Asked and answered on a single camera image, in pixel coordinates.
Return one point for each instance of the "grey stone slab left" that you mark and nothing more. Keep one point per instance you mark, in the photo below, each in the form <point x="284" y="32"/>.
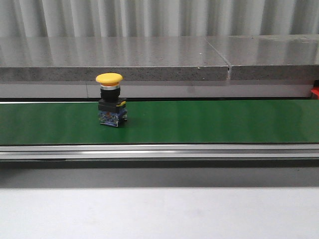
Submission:
<point x="73" y="59"/>

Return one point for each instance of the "grey stone slab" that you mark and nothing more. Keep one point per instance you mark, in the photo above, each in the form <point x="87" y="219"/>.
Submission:
<point x="292" y="58"/>
<point x="73" y="59"/>

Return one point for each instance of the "green conveyor belt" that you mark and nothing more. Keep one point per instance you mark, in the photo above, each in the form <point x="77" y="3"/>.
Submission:
<point x="231" y="121"/>

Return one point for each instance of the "grey stone slab right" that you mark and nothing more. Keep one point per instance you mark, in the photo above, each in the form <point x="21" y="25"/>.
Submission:
<point x="292" y="58"/>

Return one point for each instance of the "white base panel under slabs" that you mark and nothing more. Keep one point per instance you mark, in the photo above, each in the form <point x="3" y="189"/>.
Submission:
<point x="155" y="89"/>

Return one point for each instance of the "aluminium conveyor side rail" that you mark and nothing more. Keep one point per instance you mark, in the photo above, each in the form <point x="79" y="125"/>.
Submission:
<point x="160" y="152"/>

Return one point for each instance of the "white corrugated wall panel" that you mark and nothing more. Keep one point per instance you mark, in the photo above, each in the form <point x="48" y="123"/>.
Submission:
<point x="110" y="18"/>

